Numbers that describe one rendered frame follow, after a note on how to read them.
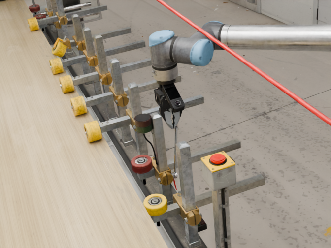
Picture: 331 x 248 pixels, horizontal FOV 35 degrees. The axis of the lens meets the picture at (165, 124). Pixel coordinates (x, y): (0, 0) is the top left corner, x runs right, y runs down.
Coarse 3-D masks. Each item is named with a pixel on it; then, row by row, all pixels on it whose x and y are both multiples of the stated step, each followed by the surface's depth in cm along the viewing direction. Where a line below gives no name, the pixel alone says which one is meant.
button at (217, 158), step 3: (213, 156) 140; (216, 156) 140; (219, 156) 140; (222, 156) 140; (210, 159) 140; (213, 159) 139; (216, 159) 139; (219, 159) 139; (222, 159) 139; (225, 159) 140; (213, 162) 139; (216, 162) 138; (219, 162) 138; (222, 162) 139
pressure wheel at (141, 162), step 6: (138, 156) 202; (144, 156) 202; (132, 162) 199; (138, 162) 199; (144, 162) 199; (150, 162) 198; (132, 168) 199; (138, 168) 197; (144, 168) 197; (150, 168) 199; (144, 180) 204
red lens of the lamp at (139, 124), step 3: (150, 117) 186; (135, 120) 185; (147, 120) 185; (150, 120) 186; (135, 123) 186; (138, 123) 185; (141, 123) 184; (144, 123) 184; (147, 123) 185; (150, 123) 186; (138, 126) 186; (141, 126) 185; (144, 126) 185
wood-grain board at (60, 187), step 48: (0, 48) 318; (48, 48) 310; (0, 96) 261; (48, 96) 256; (0, 144) 222; (48, 144) 218; (96, 144) 214; (0, 192) 192; (48, 192) 189; (96, 192) 187; (0, 240) 170; (48, 240) 168; (96, 240) 166; (144, 240) 163
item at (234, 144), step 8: (224, 144) 212; (232, 144) 211; (240, 144) 213; (200, 152) 208; (208, 152) 208; (216, 152) 210; (168, 160) 206; (192, 160) 207; (200, 160) 209; (152, 168) 202; (144, 176) 202
